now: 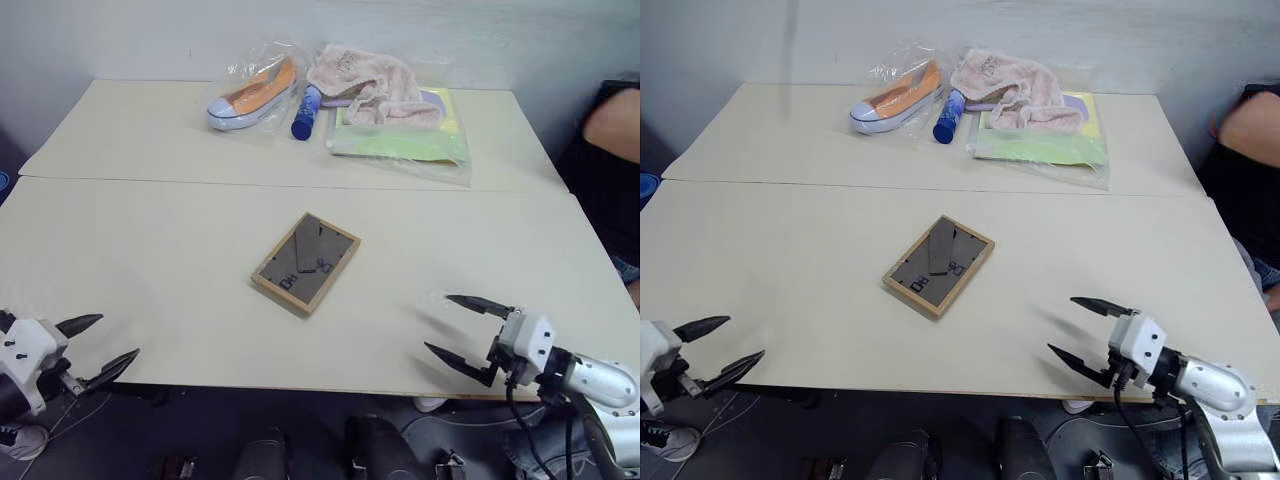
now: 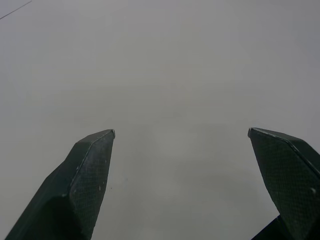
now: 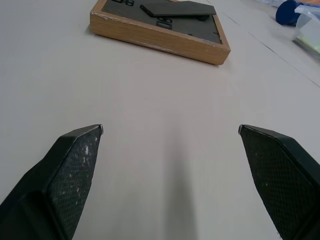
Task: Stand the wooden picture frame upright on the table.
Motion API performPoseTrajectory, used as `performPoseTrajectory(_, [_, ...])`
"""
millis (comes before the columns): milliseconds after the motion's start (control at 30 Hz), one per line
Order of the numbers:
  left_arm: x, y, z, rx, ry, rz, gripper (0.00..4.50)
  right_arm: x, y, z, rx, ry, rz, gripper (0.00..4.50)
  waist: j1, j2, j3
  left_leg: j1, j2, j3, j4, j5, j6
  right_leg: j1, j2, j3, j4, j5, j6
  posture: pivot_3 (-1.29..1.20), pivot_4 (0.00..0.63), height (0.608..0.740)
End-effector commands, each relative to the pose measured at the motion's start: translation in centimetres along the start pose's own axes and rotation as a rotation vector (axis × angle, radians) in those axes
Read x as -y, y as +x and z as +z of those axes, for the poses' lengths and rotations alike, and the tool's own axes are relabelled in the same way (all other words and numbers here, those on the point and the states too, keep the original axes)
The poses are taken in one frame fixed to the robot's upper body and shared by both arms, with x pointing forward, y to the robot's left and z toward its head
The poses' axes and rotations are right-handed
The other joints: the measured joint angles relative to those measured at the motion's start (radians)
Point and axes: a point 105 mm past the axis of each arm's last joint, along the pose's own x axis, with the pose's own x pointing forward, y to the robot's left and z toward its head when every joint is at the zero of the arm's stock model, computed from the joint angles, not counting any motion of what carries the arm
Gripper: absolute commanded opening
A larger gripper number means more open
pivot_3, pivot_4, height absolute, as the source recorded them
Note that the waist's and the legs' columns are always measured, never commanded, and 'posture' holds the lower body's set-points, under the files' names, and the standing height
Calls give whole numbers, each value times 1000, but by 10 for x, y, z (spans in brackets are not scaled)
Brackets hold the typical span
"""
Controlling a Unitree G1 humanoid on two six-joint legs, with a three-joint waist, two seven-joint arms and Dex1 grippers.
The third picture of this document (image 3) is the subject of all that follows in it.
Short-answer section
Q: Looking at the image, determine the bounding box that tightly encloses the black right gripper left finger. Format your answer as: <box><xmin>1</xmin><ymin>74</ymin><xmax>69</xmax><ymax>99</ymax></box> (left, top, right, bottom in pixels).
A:
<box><xmin>0</xmin><ymin>123</ymin><xmax>104</xmax><ymax>240</ymax></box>

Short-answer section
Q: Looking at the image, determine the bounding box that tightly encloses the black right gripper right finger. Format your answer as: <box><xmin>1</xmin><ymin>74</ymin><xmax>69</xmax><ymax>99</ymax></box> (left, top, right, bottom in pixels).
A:
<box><xmin>238</xmin><ymin>124</ymin><xmax>320</xmax><ymax>240</ymax></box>

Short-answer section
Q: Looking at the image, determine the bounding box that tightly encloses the clear plastic container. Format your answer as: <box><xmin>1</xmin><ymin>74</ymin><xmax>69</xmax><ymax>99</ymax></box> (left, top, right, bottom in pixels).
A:
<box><xmin>291</xmin><ymin>3</ymin><xmax>320</xmax><ymax>55</ymax></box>

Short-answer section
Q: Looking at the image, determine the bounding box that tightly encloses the blue round lid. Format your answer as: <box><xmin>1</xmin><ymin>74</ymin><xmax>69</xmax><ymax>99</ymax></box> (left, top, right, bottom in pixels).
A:
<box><xmin>275</xmin><ymin>0</ymin><xmax>305</xmax><ymax>26</ymax></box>

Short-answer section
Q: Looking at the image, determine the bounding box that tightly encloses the wooden tray with dark inlay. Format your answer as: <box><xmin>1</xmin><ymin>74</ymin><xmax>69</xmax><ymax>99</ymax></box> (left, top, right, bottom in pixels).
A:
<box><xmin>89</xmin><ymin>0</ymin><xmax>231</xmax><ymax>66</ymax></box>

